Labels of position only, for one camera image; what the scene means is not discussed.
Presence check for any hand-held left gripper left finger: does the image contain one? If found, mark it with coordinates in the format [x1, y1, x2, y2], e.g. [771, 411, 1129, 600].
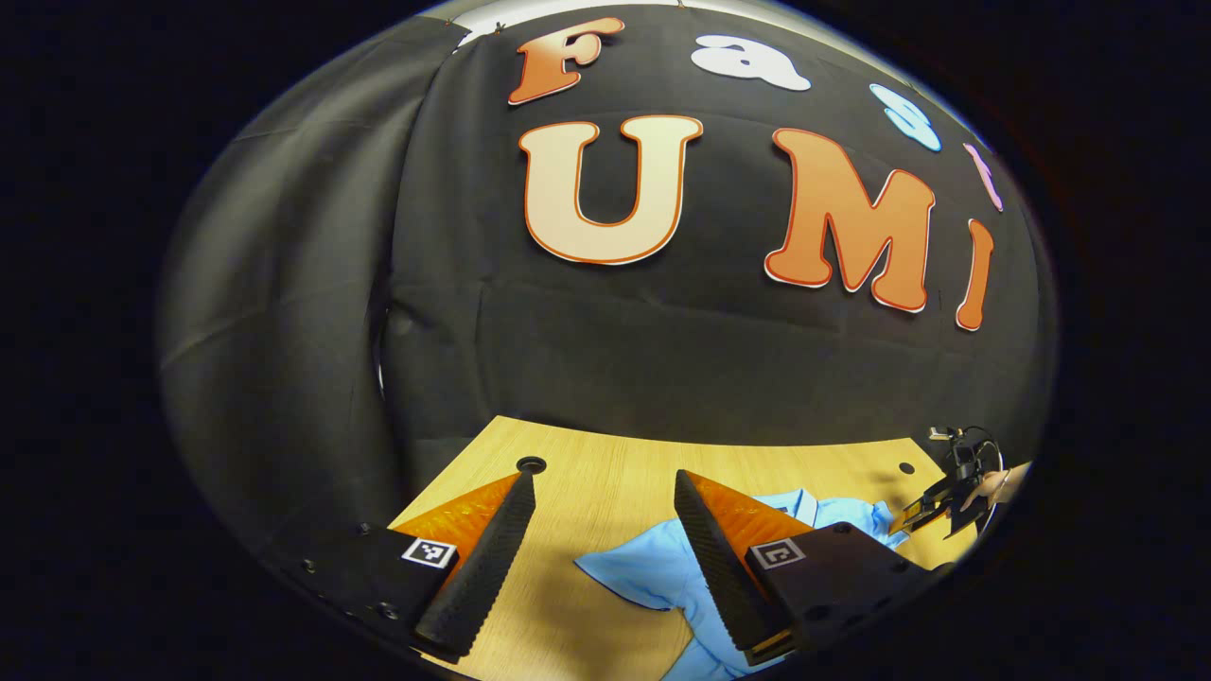
[284, 471, 537, 661]

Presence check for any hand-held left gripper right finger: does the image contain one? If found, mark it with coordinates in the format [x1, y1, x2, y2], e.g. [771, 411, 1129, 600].
[674, 470, 958, 668]

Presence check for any light blue T-shirt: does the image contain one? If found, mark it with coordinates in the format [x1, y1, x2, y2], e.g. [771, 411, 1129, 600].
[574, 488, 911, 681]

